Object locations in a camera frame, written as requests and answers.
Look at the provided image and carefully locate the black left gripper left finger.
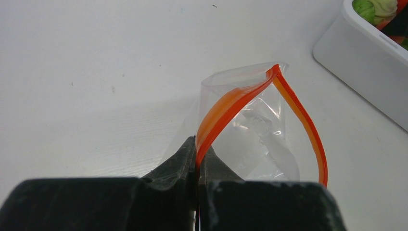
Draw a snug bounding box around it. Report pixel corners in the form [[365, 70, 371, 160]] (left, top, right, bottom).
[[0, 137, 196, 231]]

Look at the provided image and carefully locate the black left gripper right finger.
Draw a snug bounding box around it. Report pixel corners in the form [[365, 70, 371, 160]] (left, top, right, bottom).
[[198, 149, 346, 231]]

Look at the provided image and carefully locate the clear zip bag orange zipper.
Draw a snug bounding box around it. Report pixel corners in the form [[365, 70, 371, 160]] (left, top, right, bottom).
[[163, 61, 329, 185]]

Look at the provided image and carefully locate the small green cabbage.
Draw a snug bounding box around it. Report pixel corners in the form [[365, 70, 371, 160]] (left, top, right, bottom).
[[352, 0, 375, 25]]

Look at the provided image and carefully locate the white plastic bin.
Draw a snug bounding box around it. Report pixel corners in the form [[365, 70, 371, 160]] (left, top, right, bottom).
[[313, 0, 408, 129]]

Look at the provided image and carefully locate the pale green cabbage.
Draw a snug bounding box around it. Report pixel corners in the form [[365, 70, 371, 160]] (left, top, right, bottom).
[[371, 0, 397, 26]]

